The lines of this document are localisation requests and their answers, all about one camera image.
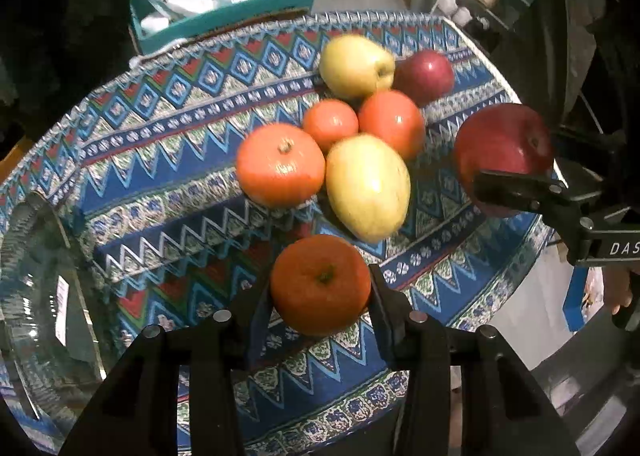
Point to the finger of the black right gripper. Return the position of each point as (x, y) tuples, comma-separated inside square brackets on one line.
[(537, 198)]

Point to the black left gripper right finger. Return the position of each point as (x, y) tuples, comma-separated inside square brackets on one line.
[(476, 376)]

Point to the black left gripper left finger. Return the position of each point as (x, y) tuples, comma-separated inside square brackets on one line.
[(134, 411)]

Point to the dark red apple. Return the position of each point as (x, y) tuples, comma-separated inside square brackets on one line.
[(503, 137)]

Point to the round orange fruit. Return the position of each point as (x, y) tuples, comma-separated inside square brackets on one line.
[(393, 117)]

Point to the green yellow mango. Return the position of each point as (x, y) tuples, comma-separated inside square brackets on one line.
[(368, 186)]

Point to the small orange tangerine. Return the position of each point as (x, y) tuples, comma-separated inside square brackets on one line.
[(329, 121)]

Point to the yellow apple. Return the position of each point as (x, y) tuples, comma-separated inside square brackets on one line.
[(353, 67)]

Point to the large orange with stem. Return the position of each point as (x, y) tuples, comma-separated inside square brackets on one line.
[(280, 166)]

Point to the person's right hand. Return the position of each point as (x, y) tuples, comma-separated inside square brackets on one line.
[(617, 293)]

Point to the dark glass bowl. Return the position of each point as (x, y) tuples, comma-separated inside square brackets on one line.
[(55, 323)]

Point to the blue patterned tablecloth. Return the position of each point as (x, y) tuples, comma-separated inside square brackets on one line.
[(142, 173)]

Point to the teal plastic bin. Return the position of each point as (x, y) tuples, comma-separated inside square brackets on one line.
[(154, 32)]

